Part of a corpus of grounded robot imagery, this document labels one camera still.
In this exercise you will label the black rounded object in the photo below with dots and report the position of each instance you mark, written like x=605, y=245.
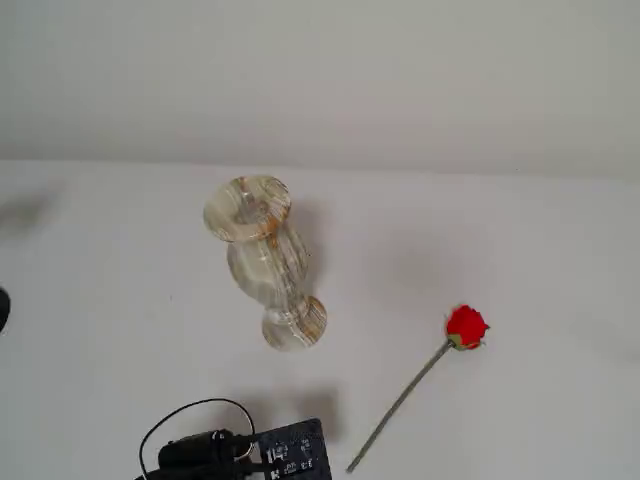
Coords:
x=4, y=310

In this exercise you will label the red artificial rose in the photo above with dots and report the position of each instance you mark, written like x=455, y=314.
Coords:
x=467, y=325

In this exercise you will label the marbled onyx stone vase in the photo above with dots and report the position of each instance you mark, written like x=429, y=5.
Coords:
x=270, y=265

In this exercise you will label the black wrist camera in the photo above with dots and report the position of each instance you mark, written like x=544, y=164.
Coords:
x=200, y=455

